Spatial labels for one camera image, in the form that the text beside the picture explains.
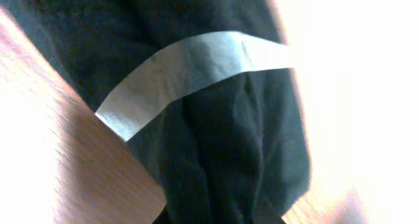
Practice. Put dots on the black taped garment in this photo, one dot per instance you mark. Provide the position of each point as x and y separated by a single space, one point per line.
201 91

